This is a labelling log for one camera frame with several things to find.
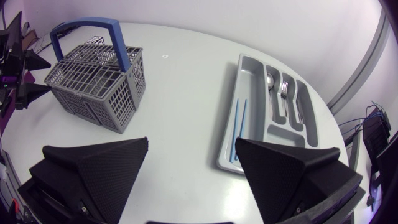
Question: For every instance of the steel knife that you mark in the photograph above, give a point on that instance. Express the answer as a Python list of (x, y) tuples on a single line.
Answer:
[(299, 109)]

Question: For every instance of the blue chopstick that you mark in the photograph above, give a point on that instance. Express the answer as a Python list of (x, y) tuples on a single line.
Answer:
[(242, 118), (234, 127)]

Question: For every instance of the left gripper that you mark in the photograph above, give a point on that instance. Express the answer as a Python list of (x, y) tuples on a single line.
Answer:
[(13, 59)]

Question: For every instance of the black-and-white patterned cube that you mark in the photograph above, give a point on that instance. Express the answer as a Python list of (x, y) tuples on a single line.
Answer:
[(94, 40)]

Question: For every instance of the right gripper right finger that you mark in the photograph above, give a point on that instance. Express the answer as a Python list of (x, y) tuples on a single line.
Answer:
[(280, 177)]

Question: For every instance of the grey cutlery tray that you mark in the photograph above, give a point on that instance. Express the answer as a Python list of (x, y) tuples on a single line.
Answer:
[(252, 124)]

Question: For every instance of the grey cutlery basket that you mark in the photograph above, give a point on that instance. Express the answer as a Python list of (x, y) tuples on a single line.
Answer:
[(99, 81)]

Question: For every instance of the steel fork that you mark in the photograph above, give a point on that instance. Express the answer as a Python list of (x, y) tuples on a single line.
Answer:
[(284, 88)]

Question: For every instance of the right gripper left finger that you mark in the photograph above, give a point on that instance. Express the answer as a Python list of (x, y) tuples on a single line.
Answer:
[(102, 177)]

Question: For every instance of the steel spoon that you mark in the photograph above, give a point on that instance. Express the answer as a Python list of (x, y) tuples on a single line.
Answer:
[(270, 81)]

